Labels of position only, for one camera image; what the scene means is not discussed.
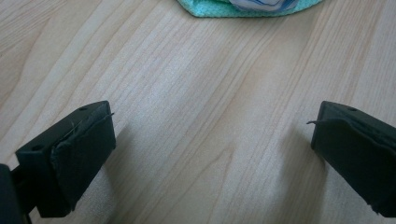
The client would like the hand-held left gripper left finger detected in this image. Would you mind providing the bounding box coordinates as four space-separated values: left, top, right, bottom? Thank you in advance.
15 100 117 218

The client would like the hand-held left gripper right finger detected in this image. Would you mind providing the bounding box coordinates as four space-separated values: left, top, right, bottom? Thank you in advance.
306 100 396 218

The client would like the white blue striped cloth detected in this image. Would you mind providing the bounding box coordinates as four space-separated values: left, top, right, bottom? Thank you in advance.
228 0 298 13

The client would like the teal cloth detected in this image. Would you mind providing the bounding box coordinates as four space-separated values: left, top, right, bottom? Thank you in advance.
177 0 324 19

